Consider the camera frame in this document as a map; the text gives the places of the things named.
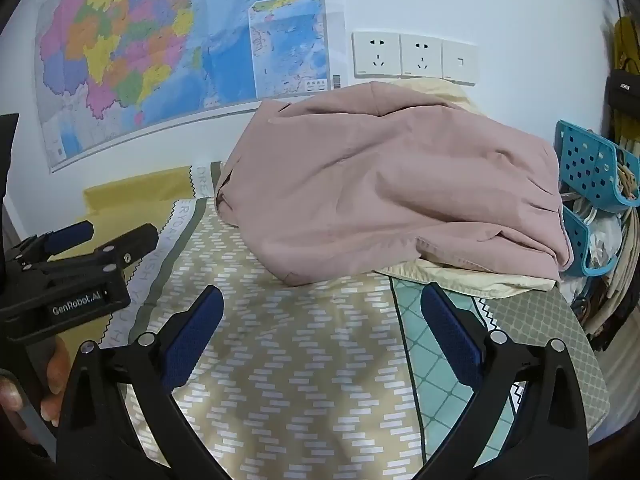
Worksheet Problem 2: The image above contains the pink jacket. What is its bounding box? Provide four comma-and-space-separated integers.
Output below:
214, 81, 573, 288

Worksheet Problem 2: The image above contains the white wall socket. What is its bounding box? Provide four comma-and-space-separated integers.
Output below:
400, 34, 444, 81
351, 31, 402, 80

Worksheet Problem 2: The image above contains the cream cloth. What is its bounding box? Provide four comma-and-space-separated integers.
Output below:
375, 77, 560, 295

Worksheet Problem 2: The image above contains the patchwork bed sheet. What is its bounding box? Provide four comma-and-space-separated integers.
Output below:
82, 161, 610, 480

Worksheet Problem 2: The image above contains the yellow hanging garment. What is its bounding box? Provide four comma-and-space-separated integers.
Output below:
612, 16, 640, 151

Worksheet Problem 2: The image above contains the blue plastic basket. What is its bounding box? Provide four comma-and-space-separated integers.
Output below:
562, 207, 626, 277
554, 120, 640, 209

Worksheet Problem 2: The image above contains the beige straps bundle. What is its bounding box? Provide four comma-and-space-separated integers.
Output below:
570, 160, 640, 351

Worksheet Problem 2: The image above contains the colourful wall map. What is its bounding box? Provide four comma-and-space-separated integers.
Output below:
36, 0, 346, 175

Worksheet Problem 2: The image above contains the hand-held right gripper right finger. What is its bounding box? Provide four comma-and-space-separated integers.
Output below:
415, 282, 591, 480

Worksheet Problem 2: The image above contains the person's left hand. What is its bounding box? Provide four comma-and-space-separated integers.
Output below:
0, 337, 73, 448

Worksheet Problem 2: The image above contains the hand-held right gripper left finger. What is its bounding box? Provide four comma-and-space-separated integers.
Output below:
55, 285, 236, 480

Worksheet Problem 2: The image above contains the white wall switch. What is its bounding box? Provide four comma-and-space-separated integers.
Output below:
442, 40, 478, 83

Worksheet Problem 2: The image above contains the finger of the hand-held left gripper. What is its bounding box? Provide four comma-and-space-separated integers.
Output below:
10, 220, 96, 267
35, 223, 160, 286

